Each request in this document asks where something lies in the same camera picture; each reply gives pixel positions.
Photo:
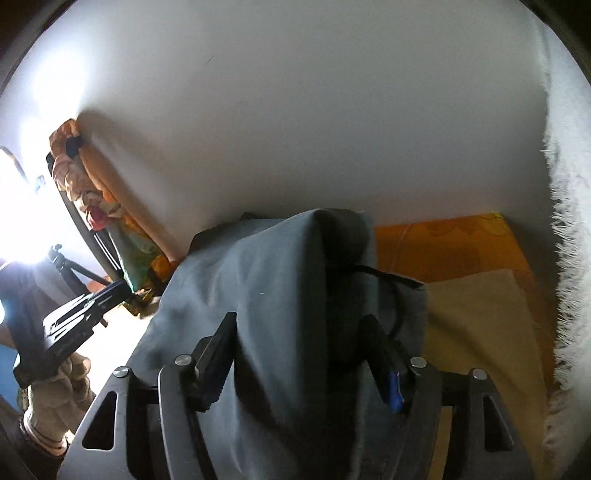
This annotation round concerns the left hand white glove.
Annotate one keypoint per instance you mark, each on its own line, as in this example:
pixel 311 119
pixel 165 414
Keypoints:
pixel 58 405

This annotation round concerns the green white striped throw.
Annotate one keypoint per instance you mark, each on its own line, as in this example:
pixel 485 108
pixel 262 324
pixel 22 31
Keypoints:
pixel 567 151

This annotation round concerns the bright ring light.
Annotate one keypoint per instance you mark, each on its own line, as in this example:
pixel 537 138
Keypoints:
pixel 47 89

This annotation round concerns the orange floral bed sheet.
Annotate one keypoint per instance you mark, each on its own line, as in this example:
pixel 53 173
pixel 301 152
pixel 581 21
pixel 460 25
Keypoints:
pixel 443 250

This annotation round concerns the tan blanket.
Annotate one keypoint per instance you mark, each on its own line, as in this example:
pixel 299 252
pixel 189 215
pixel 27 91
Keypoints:
pixel 490 319

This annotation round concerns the dark grey pants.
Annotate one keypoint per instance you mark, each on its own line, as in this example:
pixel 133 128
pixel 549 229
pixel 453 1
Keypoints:
pixel 299 403

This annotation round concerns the black mini tripod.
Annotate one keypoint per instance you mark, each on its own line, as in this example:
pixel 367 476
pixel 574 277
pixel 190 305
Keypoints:
pixel 71 271

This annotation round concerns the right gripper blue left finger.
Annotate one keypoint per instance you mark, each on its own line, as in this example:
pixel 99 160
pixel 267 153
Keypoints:
pixel 212 359

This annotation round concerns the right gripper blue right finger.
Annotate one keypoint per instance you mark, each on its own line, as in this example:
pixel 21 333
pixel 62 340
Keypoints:
pixel 389 363

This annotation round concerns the left forearm dark sleeve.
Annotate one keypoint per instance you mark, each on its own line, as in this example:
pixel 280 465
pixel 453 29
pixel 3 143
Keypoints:
pixel 32 446

